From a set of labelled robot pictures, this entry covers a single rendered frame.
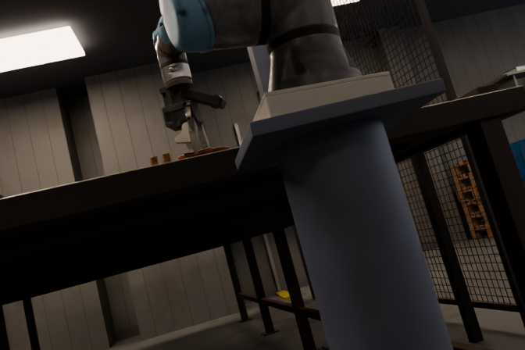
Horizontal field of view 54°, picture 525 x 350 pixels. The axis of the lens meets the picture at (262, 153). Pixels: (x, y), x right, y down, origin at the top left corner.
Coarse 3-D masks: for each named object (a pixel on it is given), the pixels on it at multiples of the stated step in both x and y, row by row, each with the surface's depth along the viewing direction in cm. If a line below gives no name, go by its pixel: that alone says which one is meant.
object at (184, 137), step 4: (184, 124) 130; (196, 124) 131; (184, 128) 130; (196, 128) 130; (184, 132) 129; (188, 132) 129; (192, 132) 127; (196, 132) 128; (180, 136) 129; (184, 136) 129; (188, 136) 128; (192, 136) 127; (196, 136) 127; (176, 140) 129; (180, 140) 128; (184, 140) 128; (188, 140) 128; (192, 140) 127; (196, 140) 127; (192, 144) 127; (196, 144) 127; (196, 148) 127; (196, 152) 127
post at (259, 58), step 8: (248, 48) 331; (256, 48) 325; (264, 48) 327; (256, 56) 324; (264, 56) 325; (256, 64) 323; (264, 64) 324; (256, 72) 326; (264, 72) 323; (256, 80) 330; (264, 80) 322; (264, 88) 321
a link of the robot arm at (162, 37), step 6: (162, 18) 122; (162, 24) 122; (162, 30) 122; (162, 36) 124; (168, 36) 122; (162, 42) 126; (168, 42) 125; (162, 48) 130; (168, 48) 128; (174, 48) 128; (168, 54) 131; (174, 54) 131
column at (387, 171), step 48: (384, 96) 67; (432, 96) 69; (288, 144) 74; (336, 144) 71; (384, 144) 74; (288, 192) 76; (336, 192) 70; (384, 192) 70; (336, 240) 70; (384, 240) 69; (336, 288) 70; (384, 288) 67; (432, 288) 71; (336, 336) 71; (384, 336) 67; (432, 336) 68
